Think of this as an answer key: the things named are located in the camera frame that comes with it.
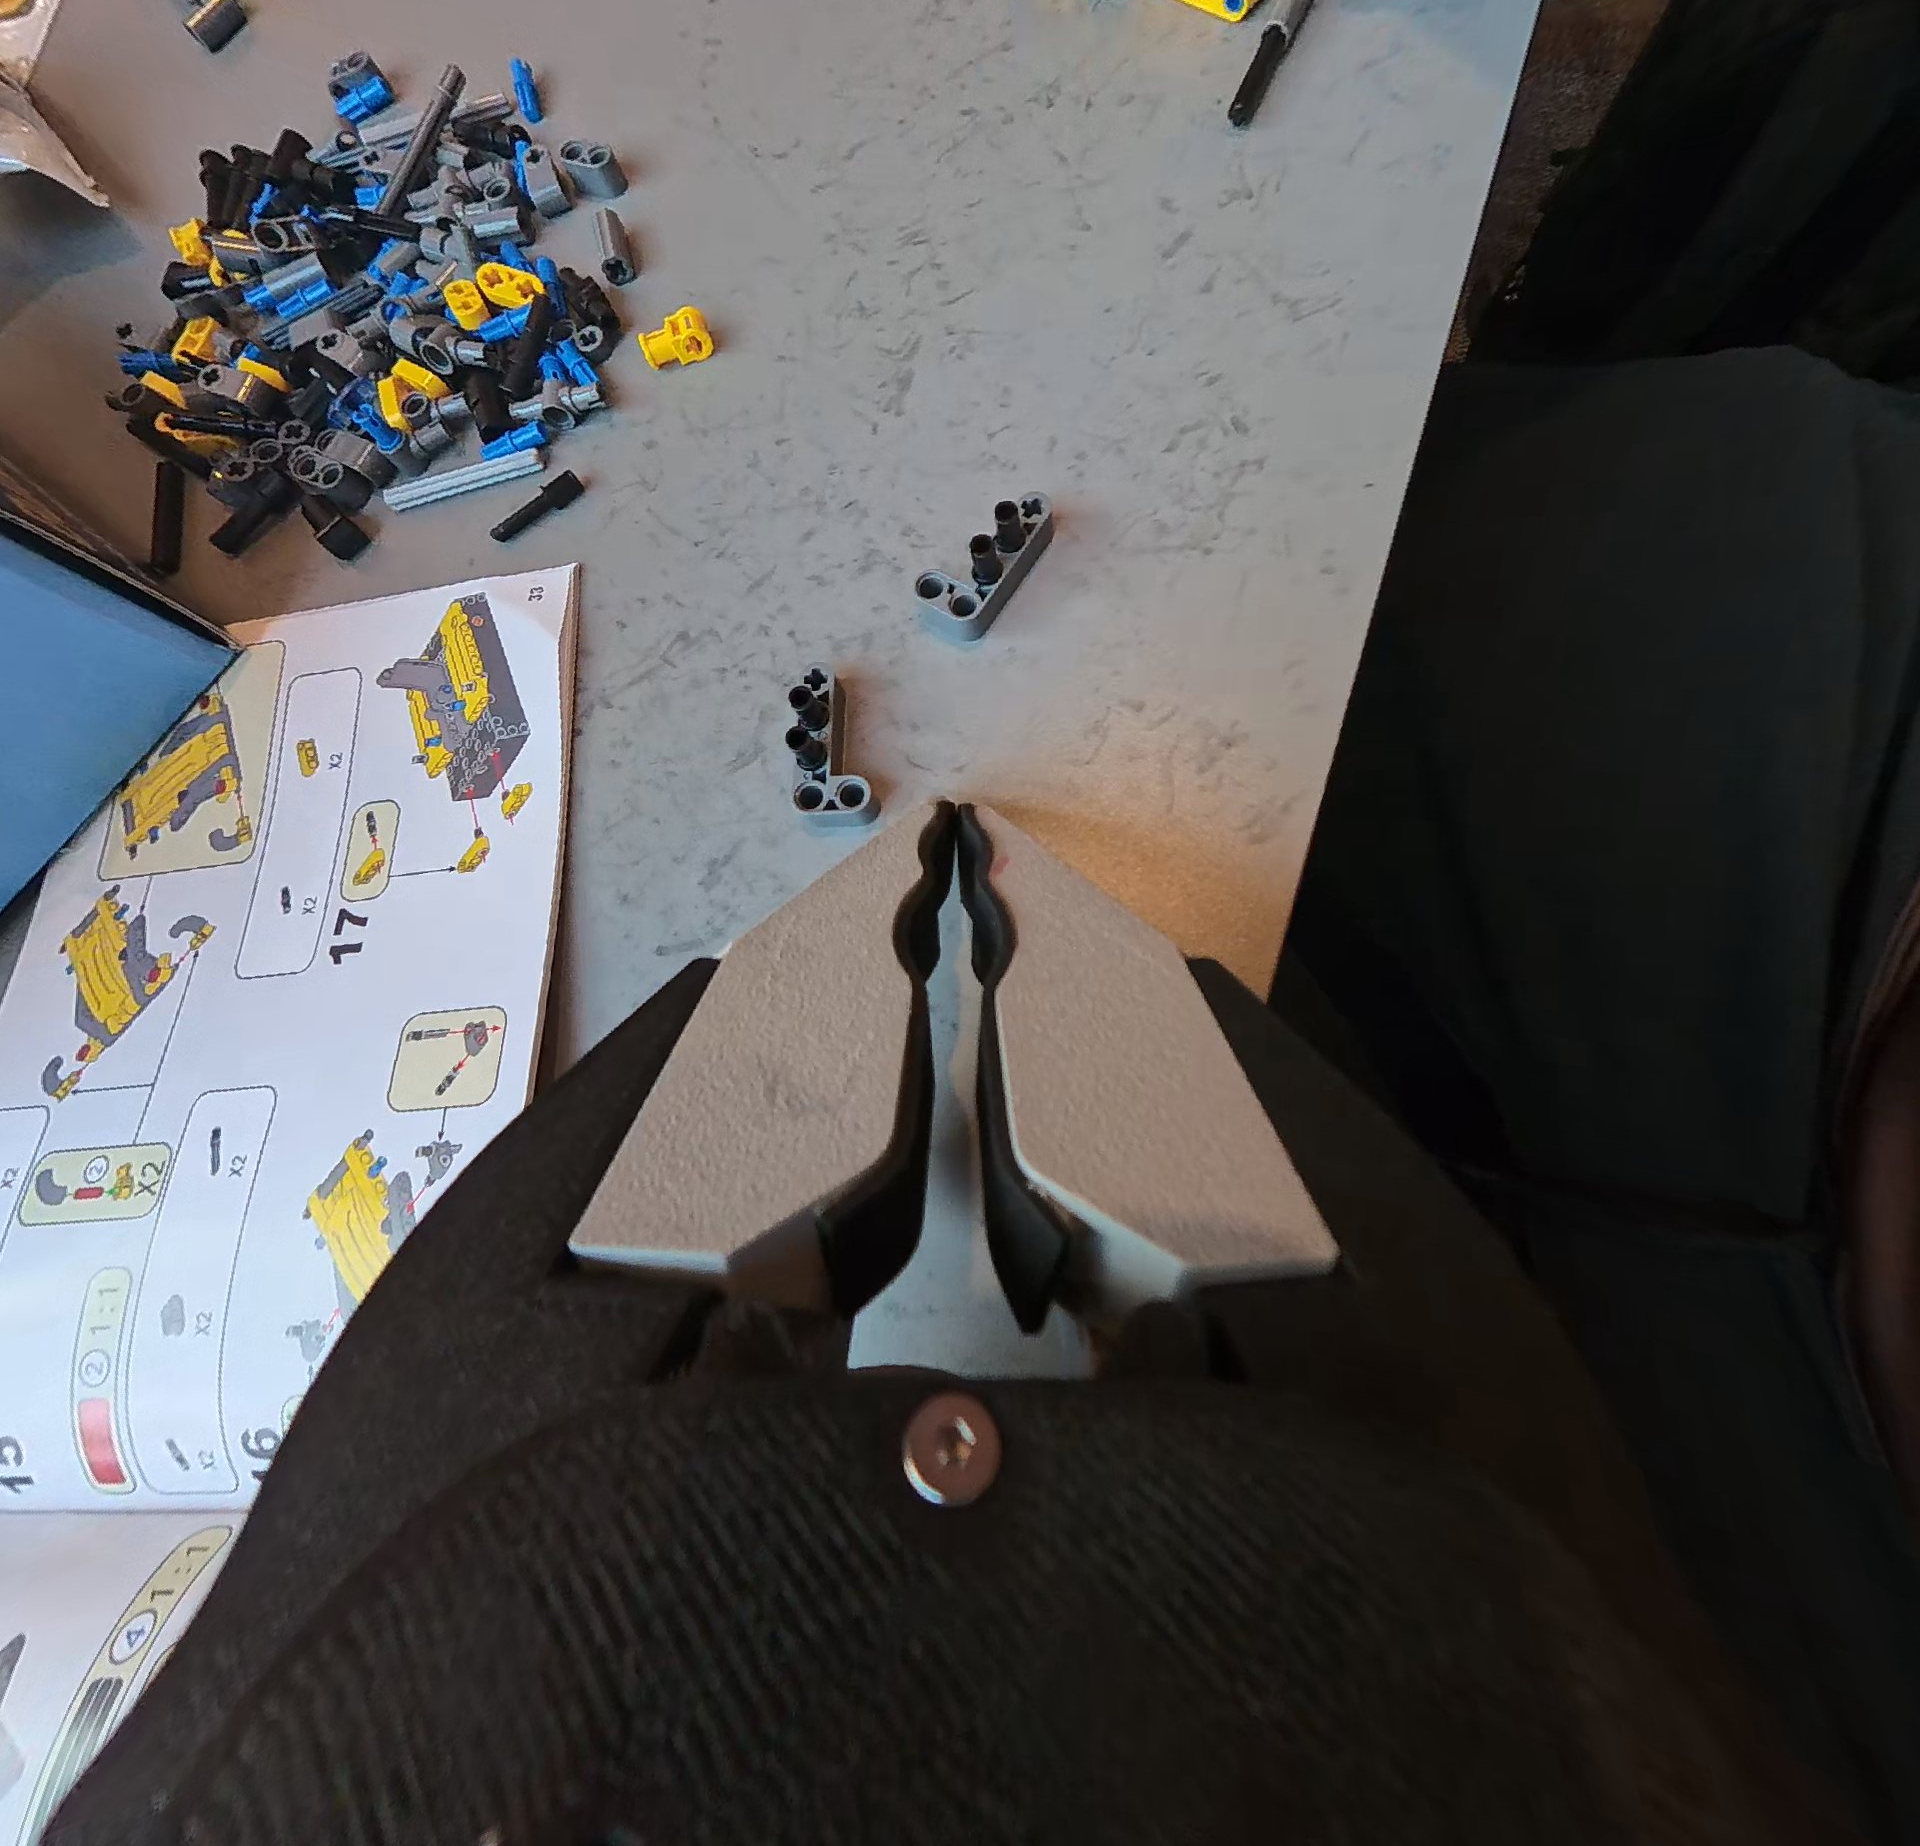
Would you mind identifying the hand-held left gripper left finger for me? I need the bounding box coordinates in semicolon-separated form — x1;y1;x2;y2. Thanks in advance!
568;797;964;1318

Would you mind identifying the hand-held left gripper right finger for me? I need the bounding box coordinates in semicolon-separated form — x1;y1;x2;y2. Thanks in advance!
957;797;1343;1337

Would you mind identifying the light grey angled beam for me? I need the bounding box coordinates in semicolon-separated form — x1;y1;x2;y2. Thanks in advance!
911;491;1055;644

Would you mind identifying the dark grey angled beam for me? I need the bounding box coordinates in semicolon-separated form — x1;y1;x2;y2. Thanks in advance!
781;661;883;828

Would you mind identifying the building instruction booklet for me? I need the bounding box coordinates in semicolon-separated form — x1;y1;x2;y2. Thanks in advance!
0;565;580;1846

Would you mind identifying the light grey ribbed axle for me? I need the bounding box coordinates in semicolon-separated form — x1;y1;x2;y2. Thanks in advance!
383;462;542;514

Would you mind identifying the blue kit box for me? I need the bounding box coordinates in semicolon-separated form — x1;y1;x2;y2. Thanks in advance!
0;504;244;912

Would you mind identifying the pile of mixed building pieces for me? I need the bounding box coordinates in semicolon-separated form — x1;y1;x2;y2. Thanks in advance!
105;52;640;576

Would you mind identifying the black grey axle rod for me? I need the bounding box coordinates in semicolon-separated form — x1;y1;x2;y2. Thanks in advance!
1226;0;1343;129

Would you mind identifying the crumpled clear plastic bag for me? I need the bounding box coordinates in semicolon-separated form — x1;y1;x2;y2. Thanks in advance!
0;57;113;214

